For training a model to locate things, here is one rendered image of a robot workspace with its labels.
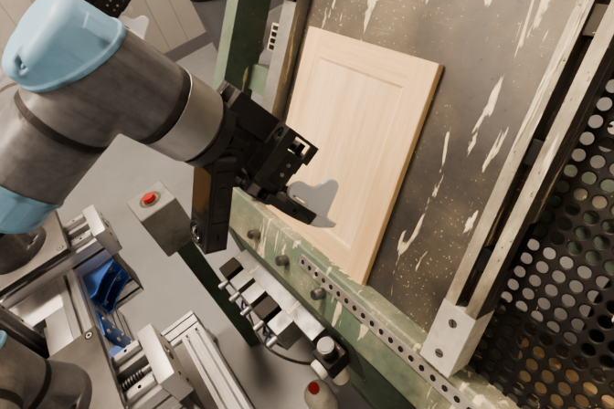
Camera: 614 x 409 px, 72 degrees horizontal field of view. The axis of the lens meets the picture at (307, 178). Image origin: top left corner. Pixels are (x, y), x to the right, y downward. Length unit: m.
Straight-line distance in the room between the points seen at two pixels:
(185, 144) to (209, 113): 0.03
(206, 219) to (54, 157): 0.15
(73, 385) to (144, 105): 0.63
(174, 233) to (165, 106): 1.03
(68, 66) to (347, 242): 0.76
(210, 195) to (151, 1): 3.99
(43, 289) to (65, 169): 0.95
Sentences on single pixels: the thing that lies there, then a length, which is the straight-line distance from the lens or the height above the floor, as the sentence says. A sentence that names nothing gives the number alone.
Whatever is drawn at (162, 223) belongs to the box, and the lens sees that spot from 1.33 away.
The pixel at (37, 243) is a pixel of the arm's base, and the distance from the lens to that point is 1.26.
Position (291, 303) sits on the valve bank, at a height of 0.74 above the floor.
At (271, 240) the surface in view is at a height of 0.87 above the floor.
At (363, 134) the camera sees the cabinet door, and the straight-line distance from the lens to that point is 0.92.
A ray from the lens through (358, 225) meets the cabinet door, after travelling 0.94.
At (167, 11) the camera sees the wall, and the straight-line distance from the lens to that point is 4.43.
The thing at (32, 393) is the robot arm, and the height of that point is 1.15.
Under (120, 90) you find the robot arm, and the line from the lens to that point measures 0.34.
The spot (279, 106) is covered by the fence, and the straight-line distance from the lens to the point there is 1.13.
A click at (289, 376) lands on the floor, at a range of 1.91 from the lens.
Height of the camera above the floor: 1.72
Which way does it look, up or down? 42 degrees down
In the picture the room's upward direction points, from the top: 19 degrees counter-clockwise
